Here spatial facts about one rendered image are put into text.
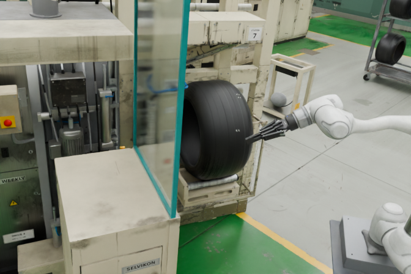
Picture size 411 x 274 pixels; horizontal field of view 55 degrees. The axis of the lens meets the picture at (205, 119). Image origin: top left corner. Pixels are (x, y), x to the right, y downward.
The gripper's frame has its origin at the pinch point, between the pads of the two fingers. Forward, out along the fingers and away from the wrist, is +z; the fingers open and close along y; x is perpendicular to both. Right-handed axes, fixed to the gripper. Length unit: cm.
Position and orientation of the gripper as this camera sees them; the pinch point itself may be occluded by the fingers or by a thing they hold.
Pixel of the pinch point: (253, 138)
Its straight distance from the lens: 179.3
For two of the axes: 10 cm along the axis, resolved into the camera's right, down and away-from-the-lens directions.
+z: -9.1, 4.0, 1.2
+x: -4.1, -7.8, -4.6
